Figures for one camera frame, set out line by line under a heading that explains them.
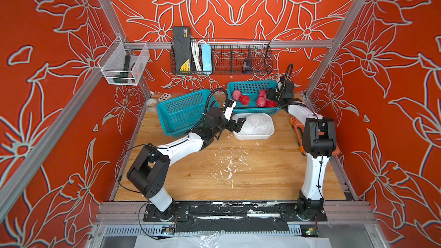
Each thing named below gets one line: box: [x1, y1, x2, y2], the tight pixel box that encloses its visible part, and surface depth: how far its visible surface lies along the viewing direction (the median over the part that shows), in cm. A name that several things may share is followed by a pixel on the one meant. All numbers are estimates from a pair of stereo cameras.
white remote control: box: [157, 92, 172, 103], surface depth 116 cm
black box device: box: [173, 26, 192, 72], surface depth 89 cm
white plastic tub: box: [231, 112, 275, 141], surface depth 97 cm
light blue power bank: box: [200, 43, 213, 72], surface depth 92 cm
